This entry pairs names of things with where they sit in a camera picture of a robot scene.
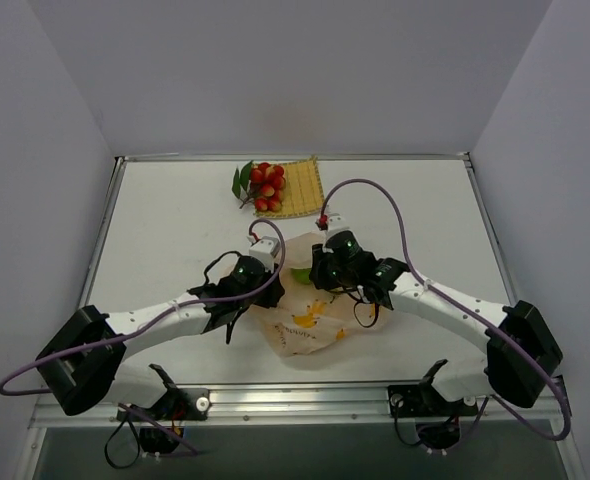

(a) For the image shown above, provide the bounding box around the translucent banana print plastic bag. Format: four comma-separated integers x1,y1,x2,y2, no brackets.
250,233,391,357

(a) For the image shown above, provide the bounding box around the fake strawberry bunch with leaves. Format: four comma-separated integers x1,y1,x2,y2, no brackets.
231,162,287,214

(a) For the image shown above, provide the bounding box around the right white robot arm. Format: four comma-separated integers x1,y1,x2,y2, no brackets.
309,230,563,413

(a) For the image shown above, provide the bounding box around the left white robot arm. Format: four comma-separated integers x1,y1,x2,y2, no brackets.
37,251,284,419

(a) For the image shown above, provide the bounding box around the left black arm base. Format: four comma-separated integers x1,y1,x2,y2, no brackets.
109,364,211,461

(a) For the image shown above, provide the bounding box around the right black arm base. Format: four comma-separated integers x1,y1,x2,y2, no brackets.
387,359,489,457

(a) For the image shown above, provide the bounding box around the round bumpy green fake fruit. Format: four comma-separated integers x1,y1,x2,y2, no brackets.
290,268,311,285

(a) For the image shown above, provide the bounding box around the yellow woven mat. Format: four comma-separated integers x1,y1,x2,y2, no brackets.
254,156,325,219

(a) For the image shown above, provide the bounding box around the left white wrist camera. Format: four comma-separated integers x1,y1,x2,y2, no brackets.
248,236,281,267

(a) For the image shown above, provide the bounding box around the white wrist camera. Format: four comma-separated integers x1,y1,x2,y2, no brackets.
248,236,281,267
316,213,350,238

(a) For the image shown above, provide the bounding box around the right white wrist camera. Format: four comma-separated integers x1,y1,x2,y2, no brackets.
316,213,350,238

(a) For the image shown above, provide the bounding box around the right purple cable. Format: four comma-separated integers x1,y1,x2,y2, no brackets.
319,178,574,442

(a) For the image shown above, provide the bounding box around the purple cable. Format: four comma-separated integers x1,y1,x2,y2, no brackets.
319,178,574,442
0,218,289,459

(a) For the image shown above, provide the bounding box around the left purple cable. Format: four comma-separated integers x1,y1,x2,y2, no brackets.
0,218,289,459

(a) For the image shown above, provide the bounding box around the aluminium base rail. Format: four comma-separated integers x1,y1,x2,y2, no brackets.
29,380,562,429

